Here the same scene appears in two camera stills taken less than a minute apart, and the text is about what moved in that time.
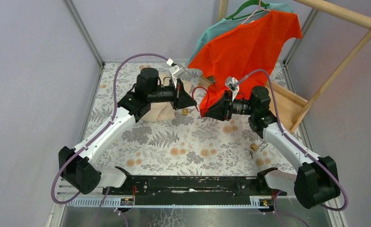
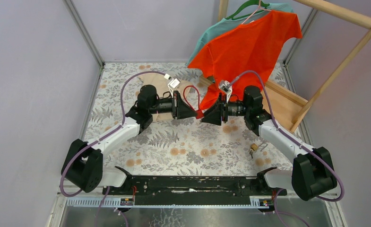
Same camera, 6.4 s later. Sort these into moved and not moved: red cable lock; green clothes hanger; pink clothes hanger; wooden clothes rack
Moved: red cable lock
Not moved: wooden clothes rack; green clothes hanger; pink clothes hanger
